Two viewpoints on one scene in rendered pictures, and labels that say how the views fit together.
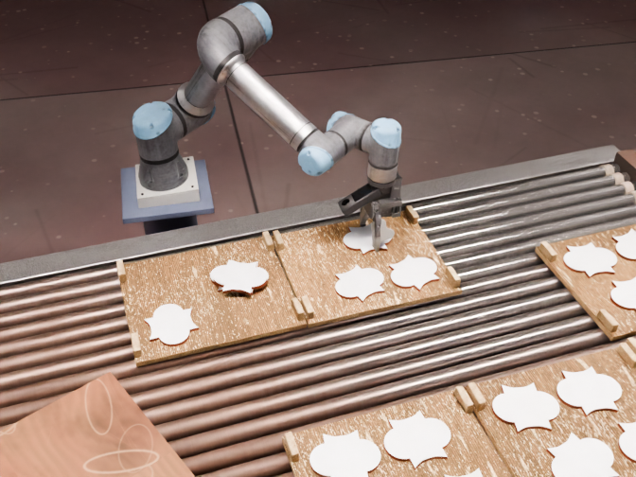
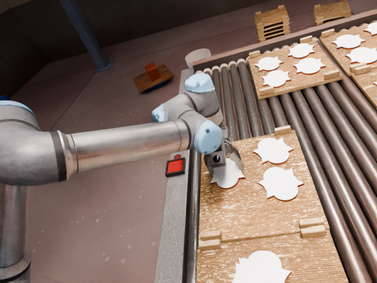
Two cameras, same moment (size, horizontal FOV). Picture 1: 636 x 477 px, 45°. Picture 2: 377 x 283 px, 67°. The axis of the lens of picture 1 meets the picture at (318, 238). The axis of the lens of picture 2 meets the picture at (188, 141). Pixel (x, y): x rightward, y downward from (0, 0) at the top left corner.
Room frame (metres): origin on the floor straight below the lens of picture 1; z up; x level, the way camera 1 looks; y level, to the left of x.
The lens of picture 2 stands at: (1.27, 0.47, 1.65)
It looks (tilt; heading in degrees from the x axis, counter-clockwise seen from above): 37 degrees down; 306
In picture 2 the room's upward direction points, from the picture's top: 23 degrees counter-clockwise
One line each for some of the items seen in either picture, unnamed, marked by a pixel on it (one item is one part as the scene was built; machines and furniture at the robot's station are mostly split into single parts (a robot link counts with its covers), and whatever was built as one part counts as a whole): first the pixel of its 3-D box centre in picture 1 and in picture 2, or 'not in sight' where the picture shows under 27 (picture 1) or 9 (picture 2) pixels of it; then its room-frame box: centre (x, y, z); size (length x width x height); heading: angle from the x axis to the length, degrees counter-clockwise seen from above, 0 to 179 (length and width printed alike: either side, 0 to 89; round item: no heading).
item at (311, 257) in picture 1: (362, 263); (252, 181); (1.52, -0.12, 0.93); 0.41 x 0.35 x 0.02; 108
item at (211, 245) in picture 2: (268, 241); (210, 245); (1.58, 0.13, 0.95); 0.06 x 0.02 x 0.03; 19
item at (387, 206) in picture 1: (381, 195); (216, 136); (1.62, -0.17, 1.08); 0.09 x 0.08 x 0.12; 108
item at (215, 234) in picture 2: (278, 239); (211, 236); (1.58, 0.11, 0.95); 0.06 x 0.02 x 0.03; 18
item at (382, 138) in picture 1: (383, 143); (201, 95); (1.62, -0.16, 1.24); 0.09 x 0.08 x 0.11; 54
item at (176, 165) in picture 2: not in sight; (175, 167); (1.83, -0.16, 0.92); 0.06 x 0.06 x 0.01; 19
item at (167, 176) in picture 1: (161, 163); not in sight; (1.92, 0.48, 0.96); 0.15 x 0.15 x 0.10
